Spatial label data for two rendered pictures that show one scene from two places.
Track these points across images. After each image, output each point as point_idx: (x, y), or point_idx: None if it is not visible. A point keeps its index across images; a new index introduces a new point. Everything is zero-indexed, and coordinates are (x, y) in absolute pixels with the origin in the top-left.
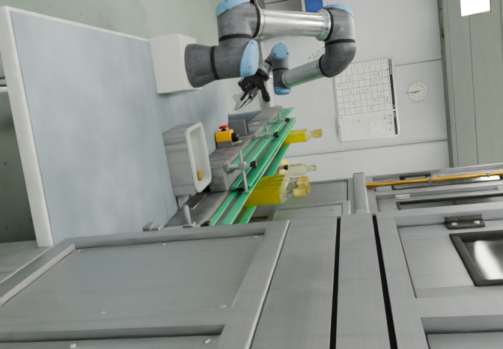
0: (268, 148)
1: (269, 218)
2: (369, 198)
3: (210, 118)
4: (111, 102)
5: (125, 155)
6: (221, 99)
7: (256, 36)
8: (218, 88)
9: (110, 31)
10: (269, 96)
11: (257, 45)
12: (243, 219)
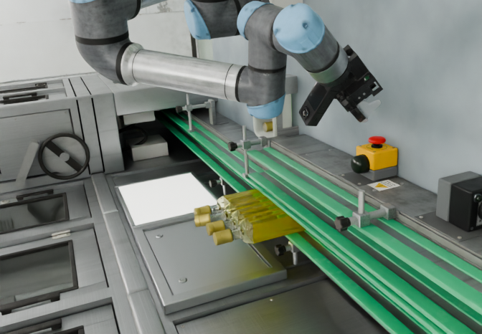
0: (419, 288)
1: (260, 246)
2: None
3: (380, 112)
4: None
5: (242, 64)
6: (461, 108)
7: None
8: (450, 76)
9: None
10: (301, 114)
11: (188, 6)
12: (241, 188)
